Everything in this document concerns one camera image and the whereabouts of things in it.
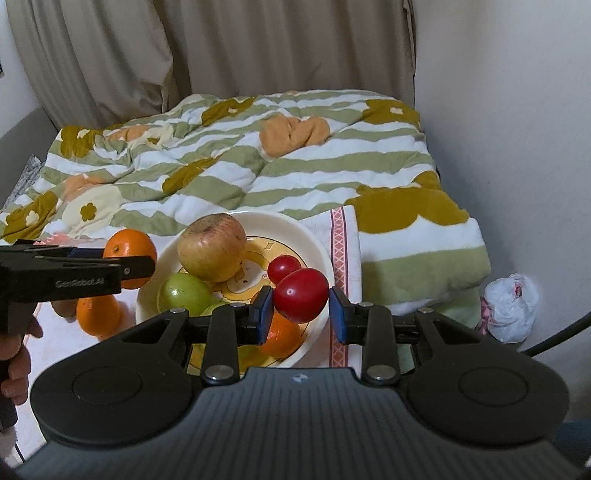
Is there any green apple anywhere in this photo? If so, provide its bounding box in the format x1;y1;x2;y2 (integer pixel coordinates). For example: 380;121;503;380
200;300;228;316
156;273;216;316

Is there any large orange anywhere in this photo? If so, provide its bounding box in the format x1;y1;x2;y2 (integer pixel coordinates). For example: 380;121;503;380
259;312;303;359

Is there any red cherry tomato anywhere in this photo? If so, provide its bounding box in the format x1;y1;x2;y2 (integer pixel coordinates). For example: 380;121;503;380
273;268;329;324
266;254;303;285

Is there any large yellowish red apple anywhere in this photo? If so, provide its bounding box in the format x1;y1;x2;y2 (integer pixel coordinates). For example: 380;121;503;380
177;213;247;283

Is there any small mandarin front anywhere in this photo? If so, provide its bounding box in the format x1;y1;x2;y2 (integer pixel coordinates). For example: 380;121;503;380
76;295;121;337

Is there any medium orange mandarin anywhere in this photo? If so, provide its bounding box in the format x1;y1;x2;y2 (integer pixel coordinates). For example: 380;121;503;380
103;229;157;262

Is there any brown kiwi with sticker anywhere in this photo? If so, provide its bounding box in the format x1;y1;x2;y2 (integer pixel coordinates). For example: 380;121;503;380
51;299;78;318

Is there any person's left hand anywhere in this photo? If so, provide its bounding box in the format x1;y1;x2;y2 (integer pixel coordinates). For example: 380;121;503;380
0;334;31;406

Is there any pink white tablecloth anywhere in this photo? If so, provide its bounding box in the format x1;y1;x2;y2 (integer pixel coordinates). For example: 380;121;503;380
15;206;362;457

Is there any cream bowl with bear print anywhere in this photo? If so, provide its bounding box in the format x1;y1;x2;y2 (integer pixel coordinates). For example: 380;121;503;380
135;211;335;371

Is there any white plastic bag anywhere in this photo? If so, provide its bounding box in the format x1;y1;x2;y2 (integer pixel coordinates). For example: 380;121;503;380
481;273;539;344

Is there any grey sofa backrest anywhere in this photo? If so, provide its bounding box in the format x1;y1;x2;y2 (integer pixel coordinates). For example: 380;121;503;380
0;107;58;203

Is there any green striped floral blanket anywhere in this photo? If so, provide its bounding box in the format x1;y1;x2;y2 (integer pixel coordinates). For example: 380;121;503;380
1;90;491;314

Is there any beige curtain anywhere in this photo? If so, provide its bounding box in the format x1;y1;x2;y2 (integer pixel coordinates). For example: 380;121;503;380
6;0;416;128

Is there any black cable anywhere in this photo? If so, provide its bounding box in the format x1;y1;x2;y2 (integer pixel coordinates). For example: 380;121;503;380
521;310;591;358

